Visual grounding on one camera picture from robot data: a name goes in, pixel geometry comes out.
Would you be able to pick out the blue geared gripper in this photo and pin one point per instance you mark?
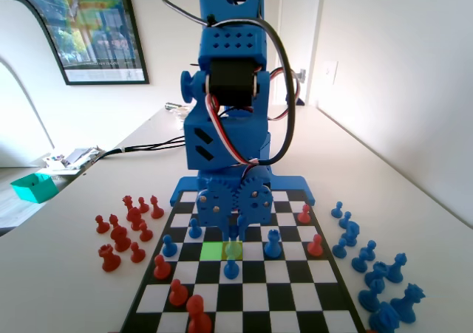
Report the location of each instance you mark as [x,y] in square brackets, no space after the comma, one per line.
[215,204]

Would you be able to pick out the blue chess pawn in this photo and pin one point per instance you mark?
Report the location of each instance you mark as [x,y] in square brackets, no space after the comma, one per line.
[346,220]
[194,230]
[169,248]
[336,211]
[339,249]
[231,270]

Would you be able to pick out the red chess bishop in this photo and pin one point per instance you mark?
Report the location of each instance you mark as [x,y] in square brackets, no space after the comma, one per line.
[156,209]

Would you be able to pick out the red chess queen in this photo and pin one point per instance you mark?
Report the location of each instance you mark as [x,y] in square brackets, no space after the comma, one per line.
[128,204]

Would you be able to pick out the red chess rook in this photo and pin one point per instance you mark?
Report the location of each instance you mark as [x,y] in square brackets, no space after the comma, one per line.
[109,260]

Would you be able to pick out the blue chess queen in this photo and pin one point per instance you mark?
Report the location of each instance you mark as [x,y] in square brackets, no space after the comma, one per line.
[408,305]

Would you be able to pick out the black and white chessboard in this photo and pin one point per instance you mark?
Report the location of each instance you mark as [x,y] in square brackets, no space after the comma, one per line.
[281,292]

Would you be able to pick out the white stacked objects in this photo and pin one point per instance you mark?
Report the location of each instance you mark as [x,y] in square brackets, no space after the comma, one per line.
[183,117]

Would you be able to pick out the small metallic object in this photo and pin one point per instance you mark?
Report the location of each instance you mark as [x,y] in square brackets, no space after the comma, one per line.
[171,106]

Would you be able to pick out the small blue printed part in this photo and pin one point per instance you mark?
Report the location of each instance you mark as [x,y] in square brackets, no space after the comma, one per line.
[300,101]

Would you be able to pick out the pile of papers and cards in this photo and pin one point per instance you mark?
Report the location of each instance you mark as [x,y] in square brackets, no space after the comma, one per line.
[72,159]

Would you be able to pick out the teal plastic box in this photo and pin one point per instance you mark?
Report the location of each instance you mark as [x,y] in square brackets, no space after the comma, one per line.
[35,188]

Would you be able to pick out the white door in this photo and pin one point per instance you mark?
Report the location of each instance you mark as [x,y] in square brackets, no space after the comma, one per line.
[306,34]

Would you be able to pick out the black framed map poster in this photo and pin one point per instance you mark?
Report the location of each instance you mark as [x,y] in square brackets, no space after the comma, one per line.
[96,26]

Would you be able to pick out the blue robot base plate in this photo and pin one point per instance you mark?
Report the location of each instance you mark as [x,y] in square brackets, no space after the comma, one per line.
[292,183]

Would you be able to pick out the white light switch plate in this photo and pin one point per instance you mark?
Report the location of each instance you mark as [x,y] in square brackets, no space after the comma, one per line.
[329,72]

